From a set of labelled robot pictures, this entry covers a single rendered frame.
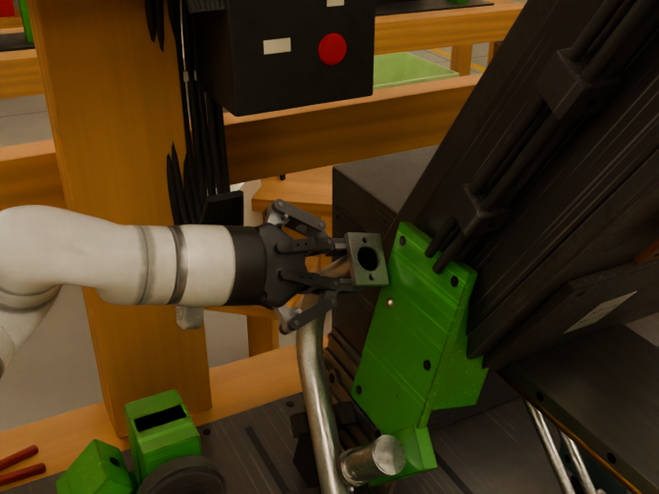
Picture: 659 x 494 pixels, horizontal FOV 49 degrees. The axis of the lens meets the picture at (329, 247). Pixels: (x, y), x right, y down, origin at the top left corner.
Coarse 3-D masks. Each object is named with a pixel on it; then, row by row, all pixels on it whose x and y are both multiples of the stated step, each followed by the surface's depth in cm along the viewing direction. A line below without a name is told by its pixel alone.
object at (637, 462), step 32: (544, 352) 77; (576, 352) 77; (608, 352) 77; (640, 352) 77; (512, 384) 76; (544, 384) 72; (576, 384) 72; (608, 384) 72; (640, 384) 72; (544, 416) 72; (576, 416) 68; (608, 416) 68; (640, 416) 68; (608, 448) 65; (640, 448) 65; (640, 480) 62
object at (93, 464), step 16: (96, 448) 62; (112, 448) 64; (80, 464) 62; (96, 464) 61; (112, 464) 61; (64, 480) 63; (80, 480) 61; (96, 480) 60; (112, 480) 59; (128, 480) 61
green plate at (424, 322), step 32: (416, 256) 70; (384, 288) 74; (416, 288) 70; (448, 288) 66; (384, 320) 74; (416, 320) 70; (448, 320) 66; (384, 352) 74; (416, 352) 70; (448, 352) 67; (384, 384) 74; (416, 384) 70; (448, 384) 71; (480, 384) 73; (384, 416) 74; (416, 416) 70
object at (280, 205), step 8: (280, 200) 71; (272, 208) 71; (280, 208) 71; (288, 208) 71; (296, 208) 72; (288, 216) 71; (296, 216) 72; (304, 216) 72; (312, 216) 73; (288, 224) 73; (296, 224) 73; (304, 224) 72; (312, 224) 72; (320, 224) 72; (304, 232) 74
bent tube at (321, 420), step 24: (360, 240) 73; (336, 264) 75; (360, 264) 76; (384, 264) 73; (312, 336) 81; (312, 360) 81; (312, 384) 80; (312, 408) 79; (312, 432) 78; (336, 432) 79; (336, 456) 77; (336, 480) 76
